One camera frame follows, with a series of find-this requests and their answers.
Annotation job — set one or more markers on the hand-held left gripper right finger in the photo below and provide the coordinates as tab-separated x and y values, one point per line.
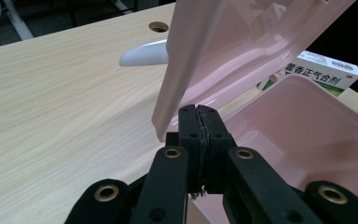
248	186

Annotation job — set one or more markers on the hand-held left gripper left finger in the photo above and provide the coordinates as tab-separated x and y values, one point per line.
167	186

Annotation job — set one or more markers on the white green medicine box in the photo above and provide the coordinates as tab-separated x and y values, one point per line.
323	71

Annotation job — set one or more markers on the pink plastic storage box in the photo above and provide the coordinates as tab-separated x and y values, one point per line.
199	46

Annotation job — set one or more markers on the white desk leg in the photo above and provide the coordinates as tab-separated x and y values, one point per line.
18	21
122	5

